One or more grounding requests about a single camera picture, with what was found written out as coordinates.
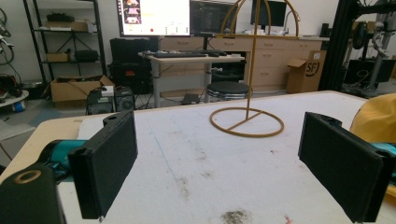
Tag black keyboard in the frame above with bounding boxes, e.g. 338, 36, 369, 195
152, 50, 208, 59

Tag black wall monitor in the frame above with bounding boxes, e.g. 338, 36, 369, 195
250, 0, 288, 28

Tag white table mat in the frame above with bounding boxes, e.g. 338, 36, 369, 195
57, 91, 396, 224

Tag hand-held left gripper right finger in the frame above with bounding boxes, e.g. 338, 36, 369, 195
297, 111, 396, 224

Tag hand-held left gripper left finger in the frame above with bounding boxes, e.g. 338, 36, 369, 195
67, 109, 139, 220

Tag dark computer monitor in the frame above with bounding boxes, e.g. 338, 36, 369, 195
190, 0, 238, 35

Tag black computer tower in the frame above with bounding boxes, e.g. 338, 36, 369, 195
85, 86, 135, 116

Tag light wooden office desk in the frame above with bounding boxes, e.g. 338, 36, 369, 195
138, 51, 247, 108

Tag light wooden cabinet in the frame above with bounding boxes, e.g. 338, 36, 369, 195
158, 34, 331, 93

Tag tall printed cardboard box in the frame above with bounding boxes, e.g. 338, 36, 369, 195
286, 49, 328, 94

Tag grey metal stand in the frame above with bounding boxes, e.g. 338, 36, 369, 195
341, 13, 396, 99

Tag yellow cloth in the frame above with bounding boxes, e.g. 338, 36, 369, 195
349, 92, 396, 144

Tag round white side table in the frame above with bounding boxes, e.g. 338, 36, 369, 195
0, 90, 31, 110

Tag black round stool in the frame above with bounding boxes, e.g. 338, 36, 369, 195
205, 80, 252, 102

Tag black aluminium frame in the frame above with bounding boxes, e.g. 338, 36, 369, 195
318, 0, 396, 91

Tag gold wire hanger stand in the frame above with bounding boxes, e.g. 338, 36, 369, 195
208, 0, 301, 139

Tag open low cardboard box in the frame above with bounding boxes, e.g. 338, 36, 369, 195
49, 74, 116, 104

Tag bright computer monitor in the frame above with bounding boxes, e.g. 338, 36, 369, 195
116, 0, 191, 38

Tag black metal shelf rack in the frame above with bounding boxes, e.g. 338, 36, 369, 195
22, 0, 107, 86

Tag black hard cases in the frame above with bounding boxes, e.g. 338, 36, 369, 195
107, 37, 161, 95

